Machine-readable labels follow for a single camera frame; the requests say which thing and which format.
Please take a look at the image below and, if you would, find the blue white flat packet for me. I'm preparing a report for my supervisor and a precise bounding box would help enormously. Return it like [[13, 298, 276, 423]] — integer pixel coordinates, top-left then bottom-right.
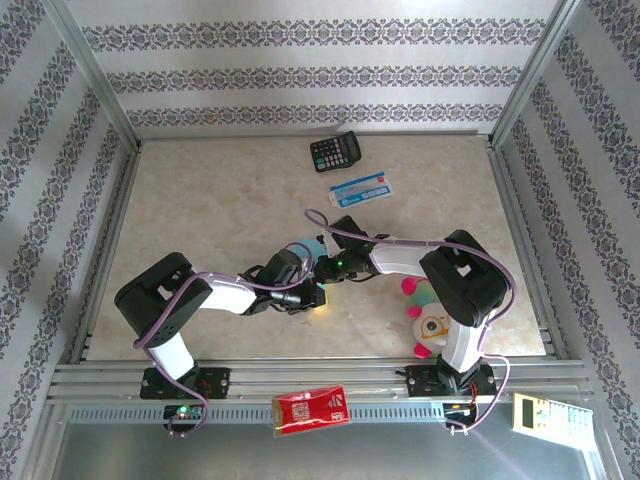
[[328, 170, 395, 211]]

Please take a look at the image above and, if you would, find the aluminium side rail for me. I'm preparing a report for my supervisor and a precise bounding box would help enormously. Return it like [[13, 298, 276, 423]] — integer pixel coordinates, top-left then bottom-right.
[[67, 144, 144, 364], [487, 142, 569, 361]]

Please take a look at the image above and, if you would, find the beige remote control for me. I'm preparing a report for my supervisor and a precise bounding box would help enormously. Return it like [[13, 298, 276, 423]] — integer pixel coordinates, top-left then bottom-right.
[[510, 392, 595, 449]]

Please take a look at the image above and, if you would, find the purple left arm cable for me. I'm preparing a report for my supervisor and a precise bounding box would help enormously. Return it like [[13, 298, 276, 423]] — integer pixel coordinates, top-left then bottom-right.
[[133, 241, 315, 439]]

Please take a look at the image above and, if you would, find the aluminium back rail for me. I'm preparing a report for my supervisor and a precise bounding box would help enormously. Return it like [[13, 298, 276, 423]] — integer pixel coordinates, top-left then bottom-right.
[[137, 130, 494, 142]]

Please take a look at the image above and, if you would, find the light blue cloth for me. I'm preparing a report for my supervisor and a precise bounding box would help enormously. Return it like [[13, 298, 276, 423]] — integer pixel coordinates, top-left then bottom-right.
[[287, 237, 334, 294]]

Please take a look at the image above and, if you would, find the grey metal sheet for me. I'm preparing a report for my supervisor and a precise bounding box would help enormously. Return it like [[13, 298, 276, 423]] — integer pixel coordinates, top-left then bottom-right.
[[49, 422, 601, 480]]

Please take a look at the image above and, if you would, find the aluminium mounting rail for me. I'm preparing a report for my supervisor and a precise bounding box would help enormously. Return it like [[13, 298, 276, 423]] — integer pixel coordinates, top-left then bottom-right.
[[47, 357, 591, 404]]

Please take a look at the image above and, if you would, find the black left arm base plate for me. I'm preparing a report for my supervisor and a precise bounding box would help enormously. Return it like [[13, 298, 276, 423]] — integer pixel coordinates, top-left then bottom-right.
[[139, 366, 232, 401]]

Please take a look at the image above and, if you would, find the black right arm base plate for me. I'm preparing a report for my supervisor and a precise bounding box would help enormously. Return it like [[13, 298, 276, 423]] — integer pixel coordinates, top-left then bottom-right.
[[405, 364, 499, 400]]

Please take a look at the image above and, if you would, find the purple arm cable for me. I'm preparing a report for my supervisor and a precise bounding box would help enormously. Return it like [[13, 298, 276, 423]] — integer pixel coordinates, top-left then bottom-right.
[[133, 241, 315, 439], [303, 208, 519, 435]]

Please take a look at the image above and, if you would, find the grey slotted cable duct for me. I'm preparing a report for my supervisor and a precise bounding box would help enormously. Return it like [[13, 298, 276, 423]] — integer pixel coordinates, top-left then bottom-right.
[[67, 402, 449, 424]]

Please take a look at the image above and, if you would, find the aluminium frame post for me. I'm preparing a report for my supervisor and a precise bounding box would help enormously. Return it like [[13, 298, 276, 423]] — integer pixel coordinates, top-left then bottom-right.
[[490, 0, 586, 149], [42, 0, 144, 151]]

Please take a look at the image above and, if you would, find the black desk calculator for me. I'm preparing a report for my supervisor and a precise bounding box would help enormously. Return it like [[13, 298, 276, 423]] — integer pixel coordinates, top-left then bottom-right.
[[309, 130, 363, 174]]

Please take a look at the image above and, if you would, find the white pink plush toy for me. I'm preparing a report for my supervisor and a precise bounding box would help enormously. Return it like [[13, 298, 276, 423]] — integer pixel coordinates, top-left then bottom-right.
[[401, 277, 476, 360]]

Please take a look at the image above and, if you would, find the red printed packet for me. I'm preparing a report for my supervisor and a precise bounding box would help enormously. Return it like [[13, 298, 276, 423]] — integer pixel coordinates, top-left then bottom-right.
[[271, 383, 353, 437]]

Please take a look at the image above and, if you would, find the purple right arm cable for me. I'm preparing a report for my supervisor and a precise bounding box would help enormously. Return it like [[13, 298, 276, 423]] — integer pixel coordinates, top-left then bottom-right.
[[303, 208, 519, 435]]

